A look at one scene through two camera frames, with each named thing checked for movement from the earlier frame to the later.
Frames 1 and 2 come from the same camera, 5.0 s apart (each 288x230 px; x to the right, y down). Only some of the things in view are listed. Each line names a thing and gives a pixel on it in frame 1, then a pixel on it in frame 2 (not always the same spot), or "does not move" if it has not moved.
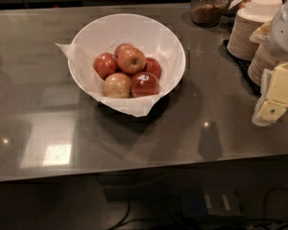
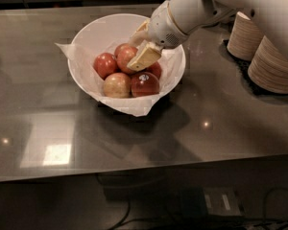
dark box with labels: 210,201 does not move
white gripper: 284,33 -> 162,28
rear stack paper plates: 244,39 does not move
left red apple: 105,64 does not move
